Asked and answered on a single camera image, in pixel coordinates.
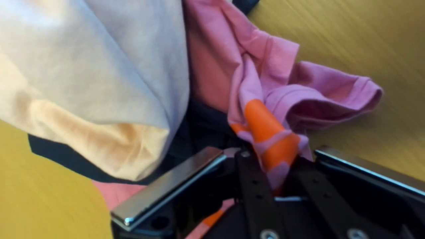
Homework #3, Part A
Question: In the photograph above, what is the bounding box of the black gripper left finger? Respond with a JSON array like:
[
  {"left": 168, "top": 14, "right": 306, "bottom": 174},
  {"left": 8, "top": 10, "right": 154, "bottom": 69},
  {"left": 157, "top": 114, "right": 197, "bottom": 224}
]
[{"left": 109, "top": 146, "right": 286, "bottom": 239}]

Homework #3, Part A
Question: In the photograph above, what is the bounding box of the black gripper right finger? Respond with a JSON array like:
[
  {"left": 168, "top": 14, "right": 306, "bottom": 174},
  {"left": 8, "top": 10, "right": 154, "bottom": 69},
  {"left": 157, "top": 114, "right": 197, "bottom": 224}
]
[{"left": 278, "top": 144, "right": 425, "bottom": 239}]

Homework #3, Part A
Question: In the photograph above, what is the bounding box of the dark navy cloth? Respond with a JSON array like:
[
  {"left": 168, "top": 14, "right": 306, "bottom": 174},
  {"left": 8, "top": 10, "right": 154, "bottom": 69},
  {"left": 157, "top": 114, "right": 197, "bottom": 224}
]
[{"left": 28, "top": 0, "right": 263, "bottom": 186}]

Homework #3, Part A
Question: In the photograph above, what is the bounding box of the pink orange striped cloth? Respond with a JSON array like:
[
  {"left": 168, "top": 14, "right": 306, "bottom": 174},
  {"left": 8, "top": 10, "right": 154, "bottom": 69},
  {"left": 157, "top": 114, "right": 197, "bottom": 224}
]
[{"left": 92, "top": 0, "right": 385, "bottom": 239}]

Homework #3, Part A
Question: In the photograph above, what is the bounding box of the pale cream cloth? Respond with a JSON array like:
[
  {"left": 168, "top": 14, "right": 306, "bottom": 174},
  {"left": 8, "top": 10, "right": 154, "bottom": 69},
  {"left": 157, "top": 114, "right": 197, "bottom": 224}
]
[{"left": 0, "top": 0, "right": 193, "bottom": 183}]

